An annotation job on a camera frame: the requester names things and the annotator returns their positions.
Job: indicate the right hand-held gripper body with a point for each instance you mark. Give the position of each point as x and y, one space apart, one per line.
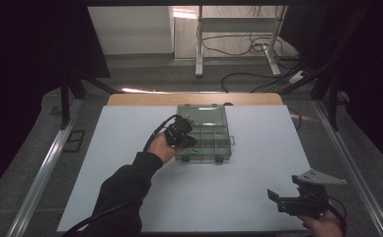
306 202

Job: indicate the black rectangular floor frame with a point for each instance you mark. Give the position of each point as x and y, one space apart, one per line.
74 141

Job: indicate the person's right hand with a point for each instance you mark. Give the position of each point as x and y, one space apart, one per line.
321 227

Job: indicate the person's left hand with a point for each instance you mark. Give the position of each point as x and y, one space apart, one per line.
161 148

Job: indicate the aluminium rail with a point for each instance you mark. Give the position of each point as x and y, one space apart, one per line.
44 174
350 164

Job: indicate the white cabinet panel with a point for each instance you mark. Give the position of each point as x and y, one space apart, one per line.
130 29

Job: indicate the white power strip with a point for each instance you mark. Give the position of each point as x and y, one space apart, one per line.
296 76

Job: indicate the black metal stand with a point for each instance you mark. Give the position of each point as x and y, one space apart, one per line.
65 98
333 98

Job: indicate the clear plastic organizer box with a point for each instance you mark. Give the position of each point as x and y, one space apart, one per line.
212 131

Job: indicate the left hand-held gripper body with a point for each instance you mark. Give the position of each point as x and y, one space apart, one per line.
178 132

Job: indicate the white metal desk frame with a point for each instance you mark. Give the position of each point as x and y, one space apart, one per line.
198 49

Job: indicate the white table sheet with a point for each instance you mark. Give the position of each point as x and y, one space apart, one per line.
212 191

